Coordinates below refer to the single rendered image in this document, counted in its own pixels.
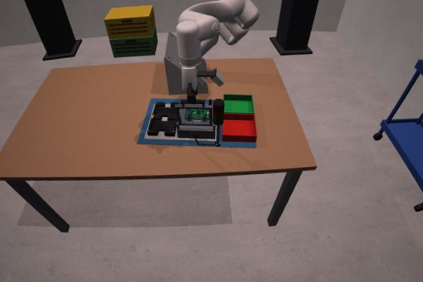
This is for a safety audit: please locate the green bin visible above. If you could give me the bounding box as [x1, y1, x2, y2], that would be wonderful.
[223, 94, 255, 114]

